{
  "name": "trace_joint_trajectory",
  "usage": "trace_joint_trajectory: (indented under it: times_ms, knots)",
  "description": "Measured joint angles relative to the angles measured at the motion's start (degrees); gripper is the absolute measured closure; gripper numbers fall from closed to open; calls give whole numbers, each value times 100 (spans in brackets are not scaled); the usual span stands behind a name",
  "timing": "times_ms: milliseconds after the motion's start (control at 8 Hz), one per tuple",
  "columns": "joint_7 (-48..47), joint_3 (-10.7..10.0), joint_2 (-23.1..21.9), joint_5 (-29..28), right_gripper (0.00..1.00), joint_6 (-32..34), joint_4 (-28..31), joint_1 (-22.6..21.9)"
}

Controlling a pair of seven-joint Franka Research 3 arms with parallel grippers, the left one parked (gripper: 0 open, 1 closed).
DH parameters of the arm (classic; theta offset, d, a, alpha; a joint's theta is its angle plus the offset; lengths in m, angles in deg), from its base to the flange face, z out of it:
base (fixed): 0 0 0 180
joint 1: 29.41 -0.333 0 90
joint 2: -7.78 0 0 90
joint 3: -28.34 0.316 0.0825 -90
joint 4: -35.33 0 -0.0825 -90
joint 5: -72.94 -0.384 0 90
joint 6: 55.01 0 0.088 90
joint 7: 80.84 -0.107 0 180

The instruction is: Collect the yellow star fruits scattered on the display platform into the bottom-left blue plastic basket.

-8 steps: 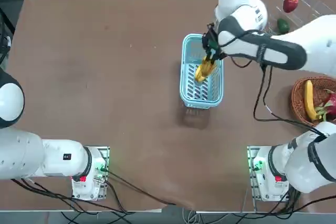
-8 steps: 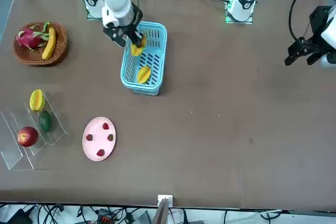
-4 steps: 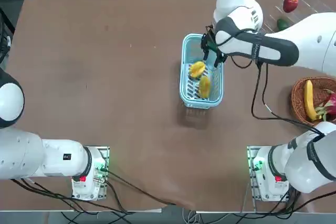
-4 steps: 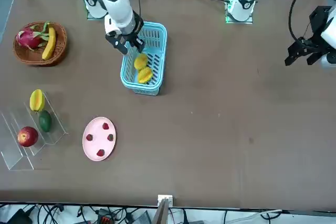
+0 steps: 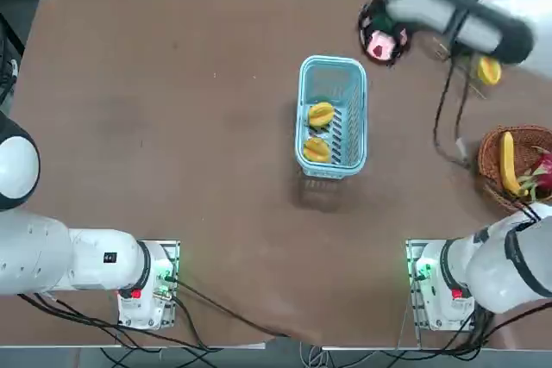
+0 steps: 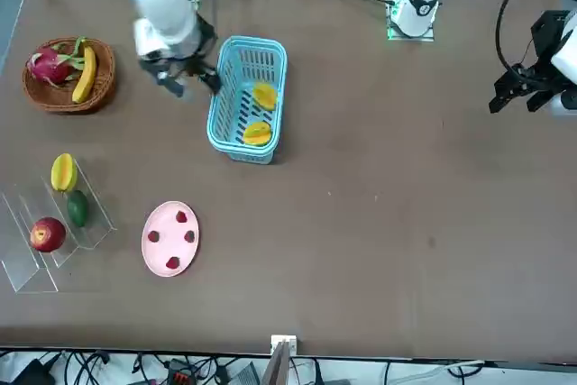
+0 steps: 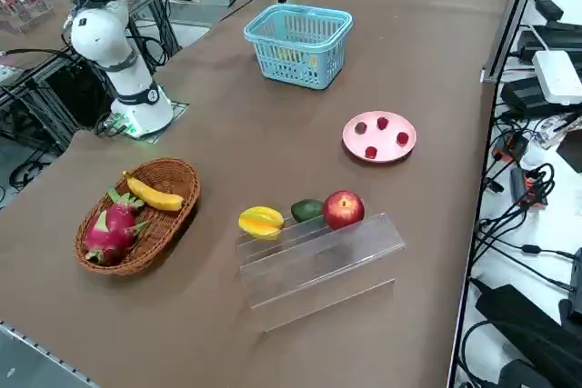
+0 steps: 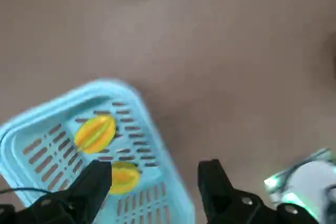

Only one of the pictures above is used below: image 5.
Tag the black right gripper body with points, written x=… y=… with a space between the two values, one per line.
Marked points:
x=397 y=29

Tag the yellow star fruit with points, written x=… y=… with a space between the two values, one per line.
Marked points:
x=317 y=150
x=320 y=114
x=489 y=72

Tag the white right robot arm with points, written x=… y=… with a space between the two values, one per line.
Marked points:
x=509 y=269

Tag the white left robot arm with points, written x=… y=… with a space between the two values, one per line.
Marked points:
x=86 y=260

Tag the clear acrylic step platform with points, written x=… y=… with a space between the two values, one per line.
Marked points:
x=511 y=79

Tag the blue plastic basket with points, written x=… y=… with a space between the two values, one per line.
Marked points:
x=332 y=170

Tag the brown wicker basket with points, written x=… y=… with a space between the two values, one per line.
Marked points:
x=489 y=157

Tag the yellow banana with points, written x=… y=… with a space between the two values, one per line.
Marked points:
x=508 y=161

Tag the pink dragon fruit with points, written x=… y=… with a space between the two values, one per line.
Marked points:
x=544 y=170

